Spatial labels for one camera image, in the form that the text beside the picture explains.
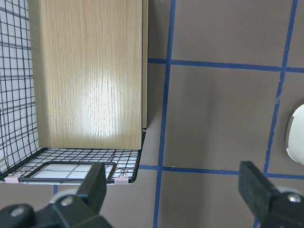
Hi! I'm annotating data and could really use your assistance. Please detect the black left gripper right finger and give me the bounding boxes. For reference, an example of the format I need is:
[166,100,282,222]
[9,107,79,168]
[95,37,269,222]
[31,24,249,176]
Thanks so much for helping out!
[238,161,304,228]

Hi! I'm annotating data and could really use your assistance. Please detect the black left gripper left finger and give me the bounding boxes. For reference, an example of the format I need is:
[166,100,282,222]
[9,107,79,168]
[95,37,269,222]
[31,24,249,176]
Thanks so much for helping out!
[0,162,111,228]

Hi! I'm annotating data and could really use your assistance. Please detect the white two-slot toaster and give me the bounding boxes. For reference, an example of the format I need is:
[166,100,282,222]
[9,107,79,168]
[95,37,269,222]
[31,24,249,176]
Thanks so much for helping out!
[285,104,304,165]

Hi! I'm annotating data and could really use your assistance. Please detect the pink binder clip right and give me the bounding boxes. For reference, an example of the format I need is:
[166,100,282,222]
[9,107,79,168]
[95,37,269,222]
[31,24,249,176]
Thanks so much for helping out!
[114,176,129,185]

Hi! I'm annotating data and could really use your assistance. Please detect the pink binder clip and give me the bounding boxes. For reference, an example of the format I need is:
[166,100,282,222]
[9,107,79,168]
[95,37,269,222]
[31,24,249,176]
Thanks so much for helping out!
[114,176,129,185]
[4,174,21,183]

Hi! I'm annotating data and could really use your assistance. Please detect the pink binder clip left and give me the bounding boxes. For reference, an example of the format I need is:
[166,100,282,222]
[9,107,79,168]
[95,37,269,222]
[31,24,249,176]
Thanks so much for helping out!
[4,174,21,183]

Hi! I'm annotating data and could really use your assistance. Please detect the wire basket with wood shelf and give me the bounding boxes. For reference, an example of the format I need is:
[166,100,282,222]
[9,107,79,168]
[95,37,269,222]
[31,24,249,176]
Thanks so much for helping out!
[0,0,148,184]

